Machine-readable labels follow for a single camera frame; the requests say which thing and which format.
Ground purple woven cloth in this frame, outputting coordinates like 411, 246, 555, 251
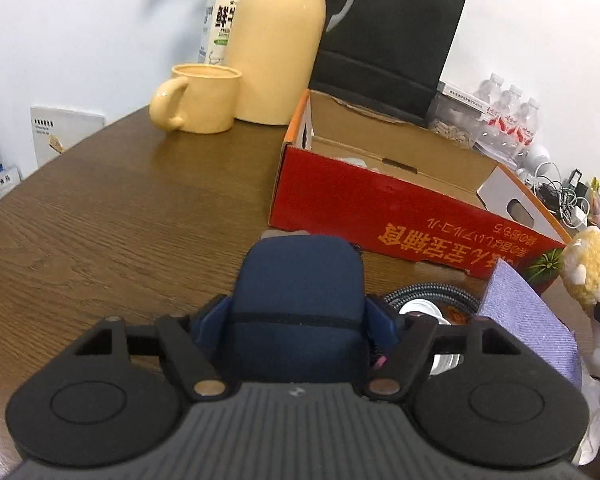
477, 259, 583, 391

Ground white box by wall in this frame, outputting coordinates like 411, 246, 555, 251
30, 106, 106, 168

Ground yellow ceramic mug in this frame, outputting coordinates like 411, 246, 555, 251
149, 63, 242, 134

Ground white plastic jar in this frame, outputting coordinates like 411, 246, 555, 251
399, 299, 463, 377

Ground yellow plush toy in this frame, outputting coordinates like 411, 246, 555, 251
560, 226, 600, 311

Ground grey braided cable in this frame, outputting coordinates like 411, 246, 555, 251
382, 282, 481, 322

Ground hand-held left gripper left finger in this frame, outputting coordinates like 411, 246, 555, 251
72, 294, 231, 402

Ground red cardboard box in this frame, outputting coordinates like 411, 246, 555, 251
267, 89, 576, 295

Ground water bottle red label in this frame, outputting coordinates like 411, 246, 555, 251
514, 97, 542, 159
495, 84, 527, 154
474, 72, 507, 147

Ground clear seed container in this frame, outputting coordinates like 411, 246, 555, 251
427, 94, 482, 150

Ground white printed food bag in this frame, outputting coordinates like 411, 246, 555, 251
198, 0, 253, 66

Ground yellow thermos jug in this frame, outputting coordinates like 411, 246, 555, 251
223, 0, 360, 126

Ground black paper bag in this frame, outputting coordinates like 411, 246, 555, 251
307, 0, 466, 128

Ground tangled cables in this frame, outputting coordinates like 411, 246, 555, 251
527, 160, 592, 227

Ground white printed flat box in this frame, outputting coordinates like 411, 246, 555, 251
437, 81, 487, 111

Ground navy blue zip pouch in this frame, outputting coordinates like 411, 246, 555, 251
222, 236, 371, 383

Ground white robot-shaped speaker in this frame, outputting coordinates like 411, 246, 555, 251
517, 144, 553, 181

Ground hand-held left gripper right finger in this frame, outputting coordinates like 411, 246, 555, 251
362, 294, 526, 402

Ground white crumpled plastic bag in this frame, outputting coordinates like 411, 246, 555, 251
575, 320, 600, 466

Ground clear printed plastic packet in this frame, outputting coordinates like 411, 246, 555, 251
337, 156, 381, 171

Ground black charger cable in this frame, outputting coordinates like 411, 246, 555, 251
537, 180, 565, 211

